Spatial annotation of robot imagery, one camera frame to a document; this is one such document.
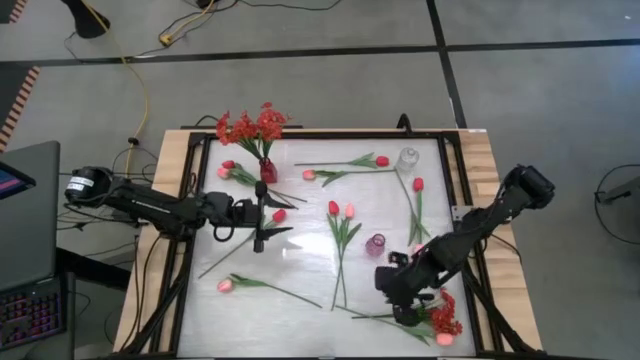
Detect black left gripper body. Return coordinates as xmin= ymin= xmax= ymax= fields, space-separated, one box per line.
xmin=219 ymin=181 xmax=269 ymax=254

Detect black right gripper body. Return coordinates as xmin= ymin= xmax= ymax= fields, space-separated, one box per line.
xmin=375 ymin=252 xmax=436 ymax=309

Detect red glass vase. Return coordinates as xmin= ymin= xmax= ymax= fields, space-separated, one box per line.
xmin=258 ymin=157 xmax=279 ymax=185

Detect pink ribbed glass vase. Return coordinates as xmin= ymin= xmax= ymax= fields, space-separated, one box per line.
xmin=364 ymin=232 xmax=387 ymax=258

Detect clear glass vase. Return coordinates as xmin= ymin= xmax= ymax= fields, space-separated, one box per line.
xmin=397 ymin=146 xmax=420 ymax=174

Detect black flat bar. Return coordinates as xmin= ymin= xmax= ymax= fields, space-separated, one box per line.
xmin=180 ymin=124 xmax=305 ymax=131

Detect laptop computer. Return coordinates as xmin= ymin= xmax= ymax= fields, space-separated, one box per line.
xmin=0 ymin=140 xmax=69 ymax=352

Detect small lit display screen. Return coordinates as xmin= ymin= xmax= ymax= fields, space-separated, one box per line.
xmin=0 ymin=160 xmax=37 ymax=202

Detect black wheeled stand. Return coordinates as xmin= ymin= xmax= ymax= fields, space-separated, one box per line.
xmin=60 ymin=0 xmax=112 ymax=40

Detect dark mat orange striped edge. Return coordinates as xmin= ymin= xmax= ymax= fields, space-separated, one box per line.
xmin=0 ymin=0 xmax=29 ymax=25
xmin=0 ymin=64 xmax=41 ymax=151

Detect black aluminium table frame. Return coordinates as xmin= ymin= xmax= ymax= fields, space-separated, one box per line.
xmin=117 ymin=130 xmax=546 ymax=360

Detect long yellow floor cable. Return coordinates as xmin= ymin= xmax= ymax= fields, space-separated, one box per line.
xmin=79 ymin=0 xmax=151 ymax=201

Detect yellow plug with cable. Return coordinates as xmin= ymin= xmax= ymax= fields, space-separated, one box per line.
xmin=158 ymin=0 xmax=217 ymax=47

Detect black ring floor stand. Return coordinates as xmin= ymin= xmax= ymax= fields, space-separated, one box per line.
xmin=593 ymin=163 xmax=640 ymax=254

